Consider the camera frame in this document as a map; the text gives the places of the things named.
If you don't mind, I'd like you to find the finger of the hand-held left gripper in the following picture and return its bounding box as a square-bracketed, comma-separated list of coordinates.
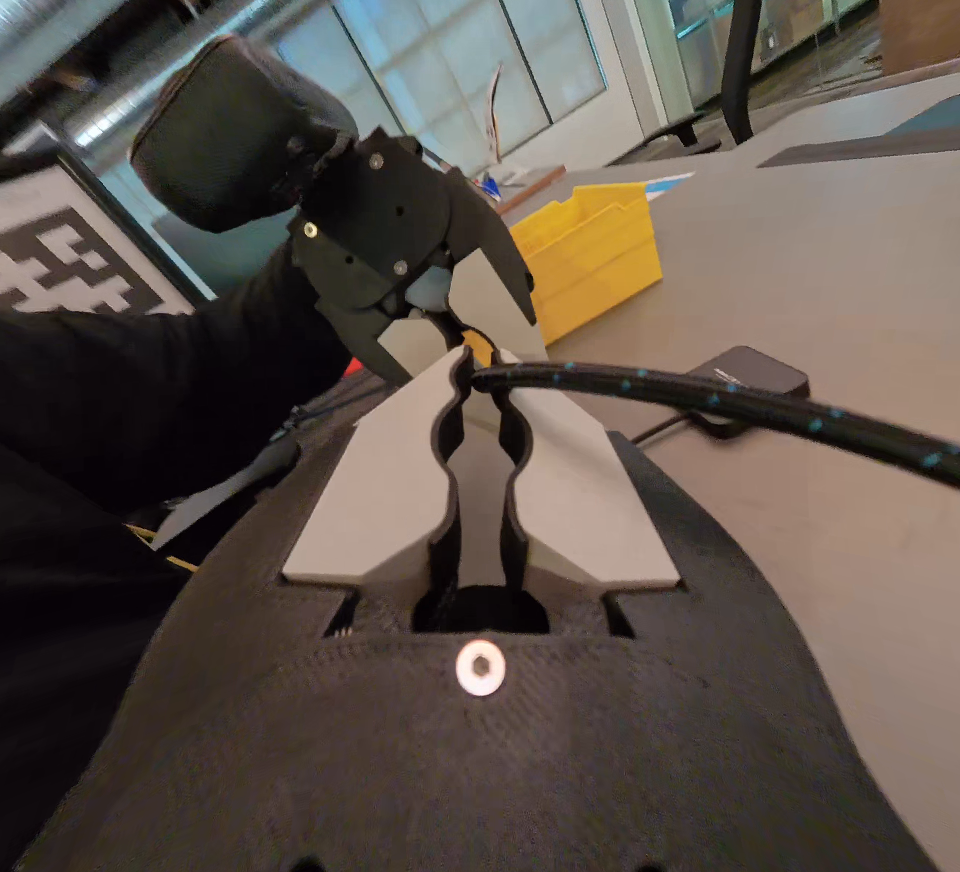
[448, 248, 550, 363]
[377, 319, 460, 384]

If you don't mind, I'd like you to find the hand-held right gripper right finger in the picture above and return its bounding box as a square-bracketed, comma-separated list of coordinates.
[489, 349, 684, 590]

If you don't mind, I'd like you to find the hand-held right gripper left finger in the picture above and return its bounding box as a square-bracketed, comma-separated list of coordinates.
[281, 345, 476, 621]

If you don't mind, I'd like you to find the yellow plastic bin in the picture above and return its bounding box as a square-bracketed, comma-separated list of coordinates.
[461, 183, 665, 348]

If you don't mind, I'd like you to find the black braided hdmi cable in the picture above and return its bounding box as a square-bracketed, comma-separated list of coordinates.
[471, 360, 960, 492]

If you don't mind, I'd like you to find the black adapter hub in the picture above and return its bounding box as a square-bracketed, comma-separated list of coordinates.
[686, 345, 813, 439]

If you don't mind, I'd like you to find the person's left forearm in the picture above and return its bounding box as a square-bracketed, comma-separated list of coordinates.
[0, 242, 363, 513]

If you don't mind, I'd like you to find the wooden table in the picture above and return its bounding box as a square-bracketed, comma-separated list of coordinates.
[472, 165, 569, 216]

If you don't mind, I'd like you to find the white curved holder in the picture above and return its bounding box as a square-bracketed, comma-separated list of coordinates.
[483, 64, 507, 166]

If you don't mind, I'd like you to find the framed marker sign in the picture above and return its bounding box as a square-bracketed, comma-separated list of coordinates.
[0, 125, 215, 321]

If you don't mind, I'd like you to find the person's black clothing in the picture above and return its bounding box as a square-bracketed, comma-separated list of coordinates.
[0, 437, 301, 872]

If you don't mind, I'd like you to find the black office chair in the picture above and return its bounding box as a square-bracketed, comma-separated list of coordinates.
[611, 0, 777, 154]

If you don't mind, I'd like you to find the frosted window wall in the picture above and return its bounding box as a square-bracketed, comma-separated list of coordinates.
[97, 0, 676, 273]

